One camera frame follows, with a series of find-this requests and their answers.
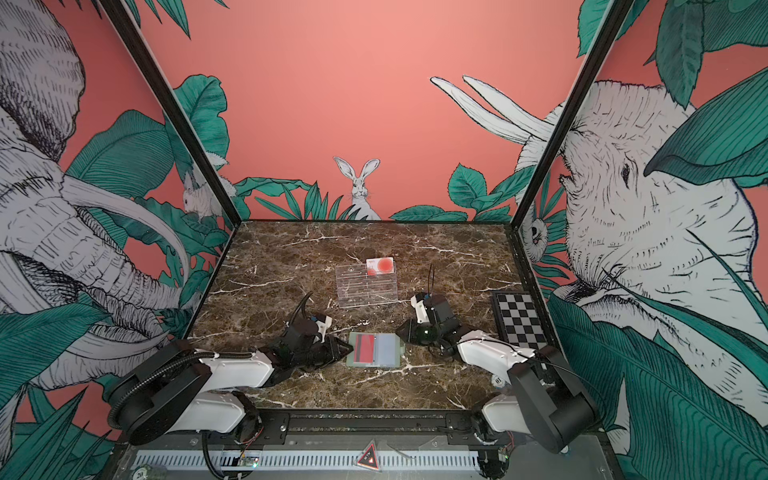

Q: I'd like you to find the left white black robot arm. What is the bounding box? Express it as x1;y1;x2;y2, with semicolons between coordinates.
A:
105;315;354;446

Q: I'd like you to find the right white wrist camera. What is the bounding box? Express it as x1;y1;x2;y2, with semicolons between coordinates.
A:
410;292;430;324

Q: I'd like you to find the black frame post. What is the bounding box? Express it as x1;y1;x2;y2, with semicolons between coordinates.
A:
99;0;242;230
511;0;633;229

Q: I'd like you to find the red warning triangle sticker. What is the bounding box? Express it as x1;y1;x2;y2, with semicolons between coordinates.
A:
355;441;381;471

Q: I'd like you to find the white slotted cable duct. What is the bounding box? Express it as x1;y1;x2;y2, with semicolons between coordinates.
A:
131;450;479;472

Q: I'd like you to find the black mounting rail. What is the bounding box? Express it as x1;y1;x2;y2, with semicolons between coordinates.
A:
122;409;607;448

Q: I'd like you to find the black white checkerboard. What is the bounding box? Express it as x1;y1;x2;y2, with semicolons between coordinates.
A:
491;291;547;349

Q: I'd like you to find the left black frame post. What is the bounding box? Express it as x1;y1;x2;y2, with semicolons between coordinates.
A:
99;0;242;230

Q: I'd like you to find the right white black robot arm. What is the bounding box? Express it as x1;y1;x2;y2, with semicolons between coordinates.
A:
396;292;599;453

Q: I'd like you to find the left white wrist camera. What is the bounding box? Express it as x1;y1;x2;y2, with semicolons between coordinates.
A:
312;314;333;343

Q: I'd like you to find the clear plastic organizer box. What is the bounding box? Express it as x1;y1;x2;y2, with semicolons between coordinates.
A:
335;264;398;308

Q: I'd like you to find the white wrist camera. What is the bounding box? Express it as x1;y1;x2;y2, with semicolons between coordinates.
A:
410;292;430;324
312;314;333;343

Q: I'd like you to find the right black frame post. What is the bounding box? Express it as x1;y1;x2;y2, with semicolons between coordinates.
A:
511;0;633;229

